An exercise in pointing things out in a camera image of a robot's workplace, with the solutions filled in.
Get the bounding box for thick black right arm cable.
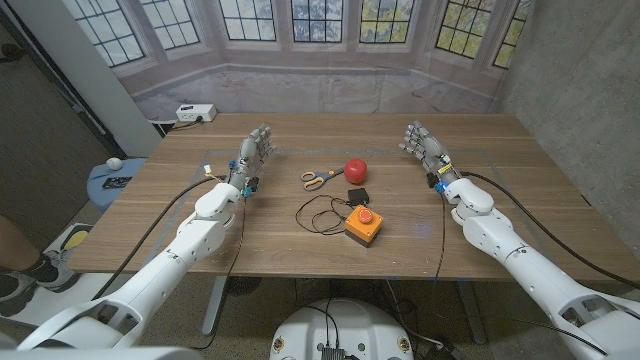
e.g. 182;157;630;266
458;171;640;291

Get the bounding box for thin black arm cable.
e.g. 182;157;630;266
433;193;447;281
189;197;249;351

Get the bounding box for white power strip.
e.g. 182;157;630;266
175;103;218;124

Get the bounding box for grey table leg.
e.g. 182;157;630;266
201;275;229;336
453;280;489;345

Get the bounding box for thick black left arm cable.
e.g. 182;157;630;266
91;174;224;301

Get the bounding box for blue round stool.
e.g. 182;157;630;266
86;157;148;211

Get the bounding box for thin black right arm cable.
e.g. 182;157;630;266
433;193;447;281

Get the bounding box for red ball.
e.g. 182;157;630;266
343;158;369;186

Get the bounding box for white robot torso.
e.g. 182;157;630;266
269;298;415;360

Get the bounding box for black USB cable with adapter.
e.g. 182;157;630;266
294;187;370;236

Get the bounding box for person's leg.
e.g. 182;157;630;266
0;214;42;275

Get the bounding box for black fan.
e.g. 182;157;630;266
227;276;263;297

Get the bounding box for orange box with red button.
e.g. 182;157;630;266
343;204;385;249

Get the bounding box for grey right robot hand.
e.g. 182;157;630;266
398;119;461;189

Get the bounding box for white printed floor mat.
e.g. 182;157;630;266
0;223;117;327

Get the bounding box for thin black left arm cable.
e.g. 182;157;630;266
189;197;249;351

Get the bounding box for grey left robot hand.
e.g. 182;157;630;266
227;123;278;191

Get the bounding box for printed window backdrop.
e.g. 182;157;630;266
62;0;534;122

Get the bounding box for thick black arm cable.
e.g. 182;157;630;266
458;171;640;291
91;174;224;301

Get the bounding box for black and grey shoe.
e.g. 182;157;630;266
18;252;62;292

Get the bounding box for yellow and grey scissors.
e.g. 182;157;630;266
300;167;346;192

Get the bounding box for white floor cable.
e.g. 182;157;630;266
383;279;446;351

